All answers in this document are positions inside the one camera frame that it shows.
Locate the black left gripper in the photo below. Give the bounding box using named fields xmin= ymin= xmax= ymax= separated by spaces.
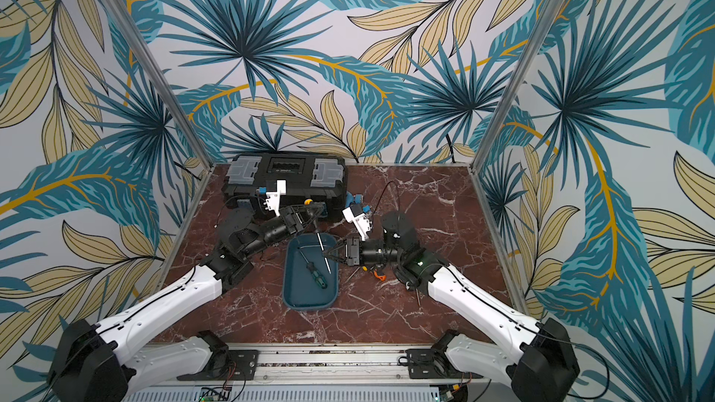
xmin=240 ymin=202 xmax=325 ymax=259

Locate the green-black handled screwdriver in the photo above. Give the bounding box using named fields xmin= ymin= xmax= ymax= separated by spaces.
xmin=299 ymin=249 xmax=328 ymax=290

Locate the black yellow-capped screwdriver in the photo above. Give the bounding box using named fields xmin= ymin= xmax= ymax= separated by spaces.
xmin=304 ymin=199 xmax=327 ymax=223

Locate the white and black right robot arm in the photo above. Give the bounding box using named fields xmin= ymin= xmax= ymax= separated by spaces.
xmin=324 ymin=197 xmax=590 ymax=401

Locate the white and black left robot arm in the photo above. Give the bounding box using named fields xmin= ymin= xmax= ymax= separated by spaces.
xmin=47 ymin=203 xmax=323 ymax=401

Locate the teal plastic storage tray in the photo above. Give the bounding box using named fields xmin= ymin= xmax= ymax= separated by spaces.
xmin=282 ymin=233 xmax=339 ymax=311

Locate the blue valve fitting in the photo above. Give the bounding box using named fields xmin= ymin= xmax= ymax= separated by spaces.
xmin=346 ymin=192 xmax=360 ymax=208

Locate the black plastic toolbox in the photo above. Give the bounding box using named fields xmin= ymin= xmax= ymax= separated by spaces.
xmin=222 ymin=152 xmax=348 ymax=223

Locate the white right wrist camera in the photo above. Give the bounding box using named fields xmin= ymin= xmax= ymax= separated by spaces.
xmin=343 ymin=204 xmax=372 ymax=241

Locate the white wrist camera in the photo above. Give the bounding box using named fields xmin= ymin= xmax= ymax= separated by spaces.
xmin=264 ymin=180 xmax=287 ymax=216
xmin=343 ymin=204 xmax=372 ymax=241

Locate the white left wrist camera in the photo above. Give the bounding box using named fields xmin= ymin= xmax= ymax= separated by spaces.
xmin=264 ymin=180 xmax=287 ymax=216

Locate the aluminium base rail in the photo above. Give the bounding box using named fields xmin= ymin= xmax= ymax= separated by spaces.
xmin=99 ymin=342 xmax=560 ymax=402

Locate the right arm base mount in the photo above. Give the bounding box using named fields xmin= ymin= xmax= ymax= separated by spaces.
xmin=398 ymin=329 xmax=483 ymax=381

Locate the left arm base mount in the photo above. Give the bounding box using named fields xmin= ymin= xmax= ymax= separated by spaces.
xmin=177 ymin=331 xmax=260 ymax=382

